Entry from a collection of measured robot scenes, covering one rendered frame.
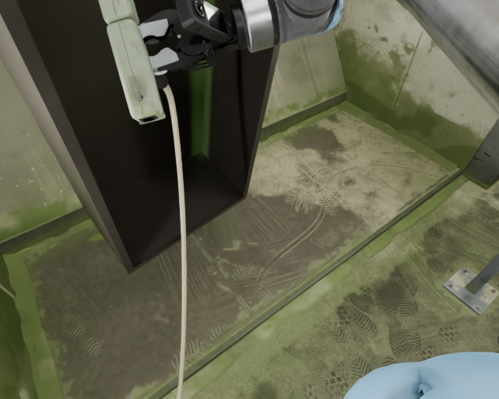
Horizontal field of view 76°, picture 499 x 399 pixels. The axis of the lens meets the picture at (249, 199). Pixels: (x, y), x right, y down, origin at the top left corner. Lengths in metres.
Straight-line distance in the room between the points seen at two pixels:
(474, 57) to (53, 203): 1.98
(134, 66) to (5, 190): 1.61
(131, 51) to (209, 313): 1.31
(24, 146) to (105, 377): 1.23
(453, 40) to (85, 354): 1.67
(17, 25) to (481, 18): 0.56
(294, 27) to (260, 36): 0.06
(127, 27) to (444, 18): 0.43
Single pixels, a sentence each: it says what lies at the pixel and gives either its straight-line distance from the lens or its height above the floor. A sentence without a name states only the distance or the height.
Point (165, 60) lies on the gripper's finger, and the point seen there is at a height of 1.31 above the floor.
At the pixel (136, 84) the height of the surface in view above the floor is 1.31.
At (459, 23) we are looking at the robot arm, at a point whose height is 1.44.
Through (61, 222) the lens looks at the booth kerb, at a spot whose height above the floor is 0.12.
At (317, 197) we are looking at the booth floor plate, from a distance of 2.10.
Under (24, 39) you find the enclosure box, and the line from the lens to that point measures 0.62.
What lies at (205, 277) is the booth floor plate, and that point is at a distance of 1.74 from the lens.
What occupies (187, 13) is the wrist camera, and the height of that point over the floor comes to 1.39.
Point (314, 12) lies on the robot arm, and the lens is 0.58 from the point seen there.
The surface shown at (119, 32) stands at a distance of 0.59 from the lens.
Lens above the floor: 1.55
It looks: 47 degrees down
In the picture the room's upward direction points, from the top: straight up
